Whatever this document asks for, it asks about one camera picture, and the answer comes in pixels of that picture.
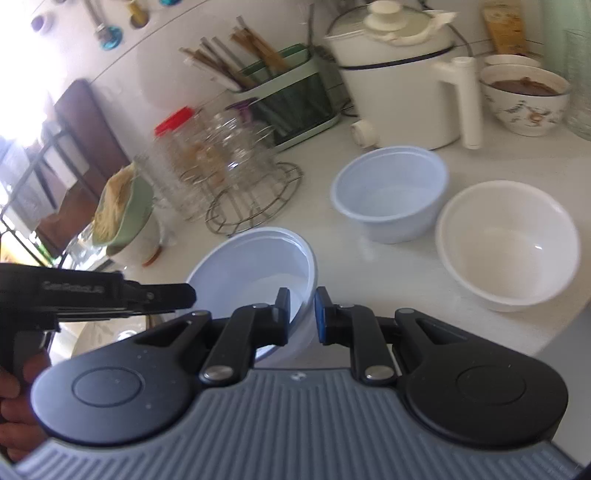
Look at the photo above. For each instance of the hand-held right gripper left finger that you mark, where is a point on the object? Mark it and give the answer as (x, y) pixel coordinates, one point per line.
(282, 318)

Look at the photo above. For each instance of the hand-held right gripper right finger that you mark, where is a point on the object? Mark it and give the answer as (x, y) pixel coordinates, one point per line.
(322, 318)

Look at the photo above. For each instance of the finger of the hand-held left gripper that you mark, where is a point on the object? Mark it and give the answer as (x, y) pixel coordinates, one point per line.
(161, 295)

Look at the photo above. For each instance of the pale blue plastic bowl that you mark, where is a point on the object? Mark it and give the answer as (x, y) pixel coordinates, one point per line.
(249, 267)
(388, 203)

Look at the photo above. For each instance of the grey leaf print plate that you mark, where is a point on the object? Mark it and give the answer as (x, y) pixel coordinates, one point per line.
(101, 333)

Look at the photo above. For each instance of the white plastic bowl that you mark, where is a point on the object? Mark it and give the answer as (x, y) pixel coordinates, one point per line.
(503, 249)

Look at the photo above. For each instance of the person's left hand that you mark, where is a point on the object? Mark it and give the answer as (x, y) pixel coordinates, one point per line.
(18, 406)

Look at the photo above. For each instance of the white bowl orange foot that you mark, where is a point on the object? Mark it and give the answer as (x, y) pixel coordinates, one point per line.
(138, 249)

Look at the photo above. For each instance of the clear drinking glass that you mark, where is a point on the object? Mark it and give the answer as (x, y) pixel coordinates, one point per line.
(87, 244)

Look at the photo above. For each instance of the green bowl with noodles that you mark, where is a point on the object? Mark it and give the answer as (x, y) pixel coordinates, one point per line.
(135, 212)

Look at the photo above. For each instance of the clear glass pitcher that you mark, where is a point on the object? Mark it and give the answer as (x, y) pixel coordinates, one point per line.
(171, 194)

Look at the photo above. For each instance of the dried noodles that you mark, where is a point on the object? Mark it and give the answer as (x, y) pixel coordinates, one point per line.
(113, 203)

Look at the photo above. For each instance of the brown cutting board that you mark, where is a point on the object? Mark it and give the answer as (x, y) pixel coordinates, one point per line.
(87, 134)

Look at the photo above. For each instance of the clear jar red lid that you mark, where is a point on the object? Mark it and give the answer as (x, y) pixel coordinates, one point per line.
(173, 121)

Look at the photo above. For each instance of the green chopstick holder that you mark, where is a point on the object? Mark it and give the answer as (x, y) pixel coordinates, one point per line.
(300, 115)

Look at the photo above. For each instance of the purple plastic piece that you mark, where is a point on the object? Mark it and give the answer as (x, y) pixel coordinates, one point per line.
(242, 107)

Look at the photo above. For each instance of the white electric pot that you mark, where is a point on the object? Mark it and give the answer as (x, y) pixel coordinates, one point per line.
(392, 92)

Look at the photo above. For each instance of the bundle of chopsticks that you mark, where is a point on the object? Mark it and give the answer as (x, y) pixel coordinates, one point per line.
(258, 46)

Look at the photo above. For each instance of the yellow gas pipe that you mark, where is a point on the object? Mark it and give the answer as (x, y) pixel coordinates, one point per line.
(138, 14)

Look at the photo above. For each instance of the floral ceramic bowl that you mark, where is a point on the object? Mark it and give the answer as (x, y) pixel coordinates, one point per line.
(521, 115)

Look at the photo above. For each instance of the glass pot lid white knob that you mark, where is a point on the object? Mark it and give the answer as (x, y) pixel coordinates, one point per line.
(388, 18)

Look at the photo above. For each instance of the brown food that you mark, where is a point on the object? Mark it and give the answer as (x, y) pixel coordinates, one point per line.
(526, 86)

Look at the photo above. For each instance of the small white bowl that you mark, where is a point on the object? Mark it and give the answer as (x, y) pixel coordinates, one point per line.
(508, 61)

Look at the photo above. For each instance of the yellow packet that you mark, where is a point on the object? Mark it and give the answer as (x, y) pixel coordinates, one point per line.
(505, 27)

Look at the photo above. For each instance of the pale green bottle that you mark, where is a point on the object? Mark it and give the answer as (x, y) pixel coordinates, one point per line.
(554, 27)

